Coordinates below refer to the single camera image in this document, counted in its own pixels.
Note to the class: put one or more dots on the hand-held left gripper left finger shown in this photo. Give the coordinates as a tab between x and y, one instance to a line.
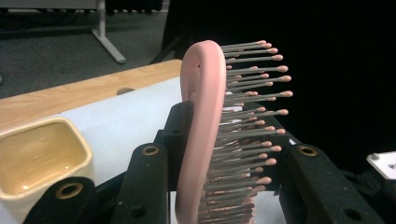
177	140

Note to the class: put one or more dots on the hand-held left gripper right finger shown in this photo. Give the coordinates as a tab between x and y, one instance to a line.
285	138

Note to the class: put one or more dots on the cream ceramic holder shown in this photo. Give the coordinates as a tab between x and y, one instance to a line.
37	158

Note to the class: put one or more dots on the grey metal stand leg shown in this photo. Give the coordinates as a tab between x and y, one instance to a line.
107	40

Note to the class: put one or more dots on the pink hairbrush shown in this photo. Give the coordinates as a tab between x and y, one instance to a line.
202	124

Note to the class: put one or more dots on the white table sheet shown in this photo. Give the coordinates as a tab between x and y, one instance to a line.
124	124

